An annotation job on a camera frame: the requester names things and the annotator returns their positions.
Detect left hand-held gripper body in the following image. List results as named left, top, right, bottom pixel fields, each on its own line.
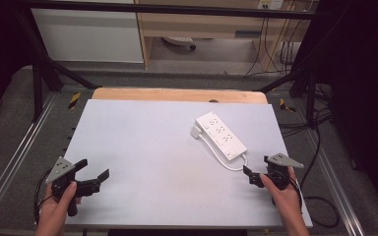
left=44, top=156, right=83, bottom=217

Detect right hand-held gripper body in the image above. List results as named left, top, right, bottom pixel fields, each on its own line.
left=264, top=152, right=305, bottom=192

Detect white power strip cable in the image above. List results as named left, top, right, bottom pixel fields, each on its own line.
left=198, top=133, right=249, bottom=172

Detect white power strip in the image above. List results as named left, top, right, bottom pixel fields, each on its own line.
left=195, top=111, right=248, bottom=162

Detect person's right hand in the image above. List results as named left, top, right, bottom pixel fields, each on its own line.
left=259, top=167, right=307, bottom=227

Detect person's left hand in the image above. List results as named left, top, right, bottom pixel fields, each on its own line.
left=35, top=181, right=79, bottom=230

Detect white board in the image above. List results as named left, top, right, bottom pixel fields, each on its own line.
left=62, top=99, right=314, bottom=229

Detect black metal stand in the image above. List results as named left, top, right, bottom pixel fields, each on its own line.
left=15, top=12, right=101, bottom=123
left=258, top=63, right=320, bottom=130

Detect wooden table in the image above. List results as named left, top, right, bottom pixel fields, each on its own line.
left=91, top=87, right=269, bottom=105

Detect black curtain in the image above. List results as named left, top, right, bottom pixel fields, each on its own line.
left=308, top=0, right=378, bottom=225
left=0, top=0, right=35, bottom=127

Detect white cabinet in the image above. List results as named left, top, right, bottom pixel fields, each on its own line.
left=31, top=7, right=145, bottom=64

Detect white chair base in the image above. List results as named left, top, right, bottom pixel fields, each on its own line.
left=161, top=35, right=198, bottom=51

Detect wooden desk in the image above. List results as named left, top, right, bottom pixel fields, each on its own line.
left=133, top=0, right=311, bottom=73

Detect black metal crossbar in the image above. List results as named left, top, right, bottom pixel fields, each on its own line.
left=15, top=1, right=317, bottom=21

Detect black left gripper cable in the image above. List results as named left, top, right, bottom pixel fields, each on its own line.
left=32, top=168, right=55, bottom=225

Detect aluminium rail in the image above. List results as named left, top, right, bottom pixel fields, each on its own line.
left=0, top=93, right=57, bottom=218
left=307, top=127, right=366, bottom=236

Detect black floor cables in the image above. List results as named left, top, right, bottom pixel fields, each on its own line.
left=278, top=82, right=342, bottom=229

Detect black hanging cables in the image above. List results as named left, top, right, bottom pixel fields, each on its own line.
left=243, top=17, right=304, bottom=79

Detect yellow cable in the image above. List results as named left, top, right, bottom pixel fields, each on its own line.
left=265, top=13, right=297, bottom=73

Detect white wall outlet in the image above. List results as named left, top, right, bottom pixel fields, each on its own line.
left=257, top=0, right=284, bottom=11

